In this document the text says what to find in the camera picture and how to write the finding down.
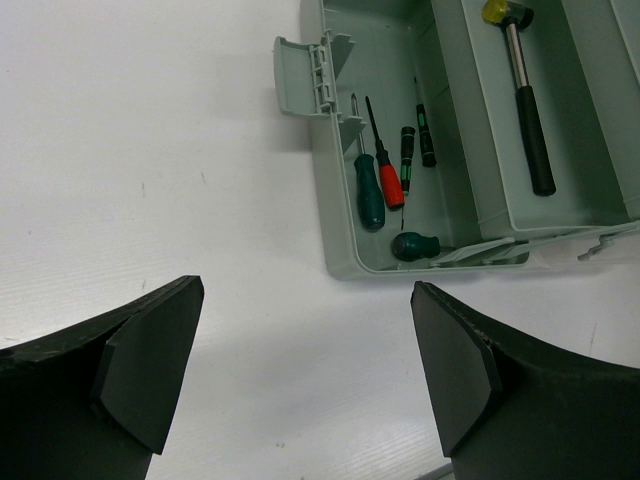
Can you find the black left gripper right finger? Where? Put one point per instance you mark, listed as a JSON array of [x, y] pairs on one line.
[[508, 405]]

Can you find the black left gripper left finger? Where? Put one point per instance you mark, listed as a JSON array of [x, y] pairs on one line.
[[96, 400]]

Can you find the large green handled screwdriver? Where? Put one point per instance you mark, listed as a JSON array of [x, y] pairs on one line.
[[369, 198]]

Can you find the red handled screwdriver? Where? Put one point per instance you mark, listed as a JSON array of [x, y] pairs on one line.
[[390, 182]]

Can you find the small green precision screwdriver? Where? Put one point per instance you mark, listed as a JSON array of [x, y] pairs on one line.
[[425, 140]]

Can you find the green cantilever toolbox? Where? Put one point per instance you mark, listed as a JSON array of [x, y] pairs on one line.
[[582, 59]]

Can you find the small hammer black handle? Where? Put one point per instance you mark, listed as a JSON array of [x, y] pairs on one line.
[[512, 18]]

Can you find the stubby green handled screwdriver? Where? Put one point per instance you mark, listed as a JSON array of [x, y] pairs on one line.
[[412, 246]]

